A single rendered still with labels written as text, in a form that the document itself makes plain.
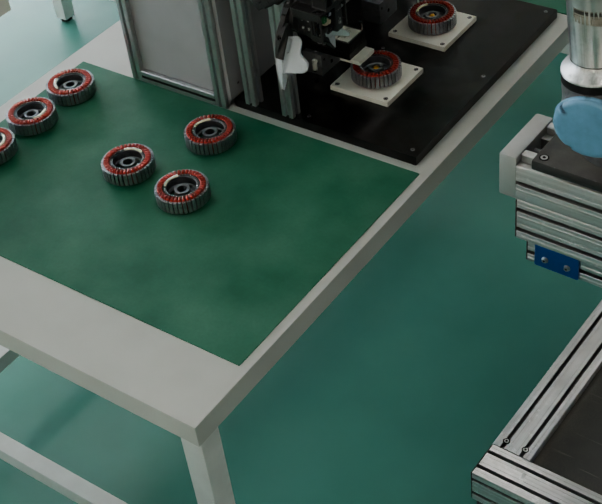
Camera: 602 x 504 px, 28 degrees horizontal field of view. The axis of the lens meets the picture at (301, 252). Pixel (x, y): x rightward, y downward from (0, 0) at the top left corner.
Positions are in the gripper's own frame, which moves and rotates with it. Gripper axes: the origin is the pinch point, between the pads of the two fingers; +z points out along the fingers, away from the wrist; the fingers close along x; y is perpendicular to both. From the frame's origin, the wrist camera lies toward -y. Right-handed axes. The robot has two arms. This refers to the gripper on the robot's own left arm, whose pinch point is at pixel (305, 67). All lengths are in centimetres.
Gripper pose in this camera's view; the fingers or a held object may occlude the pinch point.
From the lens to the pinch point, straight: 209.6
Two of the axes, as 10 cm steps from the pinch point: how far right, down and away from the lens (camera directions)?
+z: 1.0, 7.5, 6.6
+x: 5.9, -5.8, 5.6
